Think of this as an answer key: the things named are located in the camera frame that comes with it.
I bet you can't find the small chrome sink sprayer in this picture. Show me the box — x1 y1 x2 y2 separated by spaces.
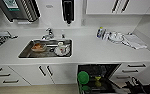
60 32 66 39

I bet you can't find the stainless steel dishwasher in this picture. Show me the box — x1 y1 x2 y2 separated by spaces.
76 63 129 94

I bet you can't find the steel paper towel dispenser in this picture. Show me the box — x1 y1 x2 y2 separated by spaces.
0 0 42 24

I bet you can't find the white mug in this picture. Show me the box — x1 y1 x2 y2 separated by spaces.
56 41 67 56

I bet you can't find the green bowl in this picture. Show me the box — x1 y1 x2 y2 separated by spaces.
77 70 92 94

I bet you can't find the white wall cabinet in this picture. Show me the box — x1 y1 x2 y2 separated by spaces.
85 0 150 15

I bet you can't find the small blue-label bottle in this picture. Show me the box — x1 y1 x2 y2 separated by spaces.
96 26 104 40

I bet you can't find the black soap dispenser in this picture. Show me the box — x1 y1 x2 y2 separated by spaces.
60 0 76 26

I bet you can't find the white drawer stack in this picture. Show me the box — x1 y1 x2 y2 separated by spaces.
110 61 149 88
0 65 32 89

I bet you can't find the white double-door sink cabinet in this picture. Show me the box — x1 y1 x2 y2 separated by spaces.
8 63 79 86

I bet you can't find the steel sink basin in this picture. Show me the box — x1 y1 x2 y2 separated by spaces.
17 38 74 60

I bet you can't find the white plate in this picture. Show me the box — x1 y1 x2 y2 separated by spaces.
53 47 72 57

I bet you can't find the chrome faucet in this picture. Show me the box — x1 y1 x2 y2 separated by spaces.
40 27 56 41

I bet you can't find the orange bowl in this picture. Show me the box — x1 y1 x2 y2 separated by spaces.
30 41 47 53

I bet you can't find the white wall power outlet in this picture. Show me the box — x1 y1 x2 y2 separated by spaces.
80 18 86 27

